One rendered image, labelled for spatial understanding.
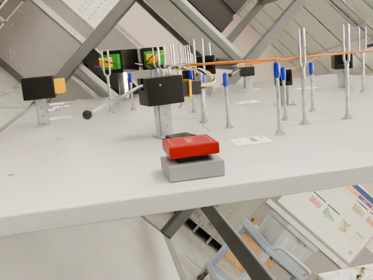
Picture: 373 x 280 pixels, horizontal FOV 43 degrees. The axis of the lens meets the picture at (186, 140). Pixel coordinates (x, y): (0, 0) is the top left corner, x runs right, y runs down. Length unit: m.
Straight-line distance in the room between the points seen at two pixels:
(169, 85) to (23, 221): 0.34
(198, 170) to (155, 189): 0.05
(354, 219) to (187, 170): 8.79
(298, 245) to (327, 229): 4.39
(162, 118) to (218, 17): 1.11
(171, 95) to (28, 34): 7.91
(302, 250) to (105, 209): 4.35
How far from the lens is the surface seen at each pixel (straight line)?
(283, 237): 4.64
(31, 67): 8.50
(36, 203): 0.46
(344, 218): 9.14
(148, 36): 8.33
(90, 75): 1.67
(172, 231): 1.67
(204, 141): 0.47
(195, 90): 0.72
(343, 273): 7.30
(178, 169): 0.46
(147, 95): 0.68
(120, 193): 0.45
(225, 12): 1.79
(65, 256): 0.90
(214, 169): 0.47
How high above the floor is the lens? 1.10
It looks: level
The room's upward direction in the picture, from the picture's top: 41 degrees clockwise
